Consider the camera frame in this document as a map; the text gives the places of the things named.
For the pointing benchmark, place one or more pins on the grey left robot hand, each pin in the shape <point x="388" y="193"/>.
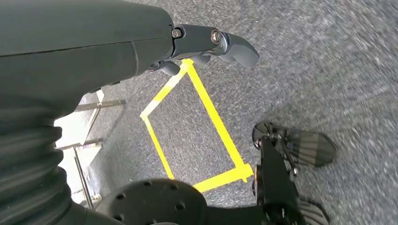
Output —
<point x="77" y="37"/>

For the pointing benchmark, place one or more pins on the steel workbench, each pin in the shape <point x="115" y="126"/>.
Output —
<point x="99" y="105"/>

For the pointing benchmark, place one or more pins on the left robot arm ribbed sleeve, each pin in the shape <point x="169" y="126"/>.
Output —
<point x="28" y="174"/>

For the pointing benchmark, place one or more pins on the yellow floor tape square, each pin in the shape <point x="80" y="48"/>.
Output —
<point x="214" y="118"/>

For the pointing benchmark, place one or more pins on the black perforated robot joint disc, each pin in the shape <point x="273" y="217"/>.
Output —
<point x="155" y="202"/>

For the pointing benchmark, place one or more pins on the black robot leg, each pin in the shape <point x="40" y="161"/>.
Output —
<point x="276" y="186"/>

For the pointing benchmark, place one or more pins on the black robot foot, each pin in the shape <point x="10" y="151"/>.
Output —
<point x="314" y="214"/>
<point x="311" y="149"/>

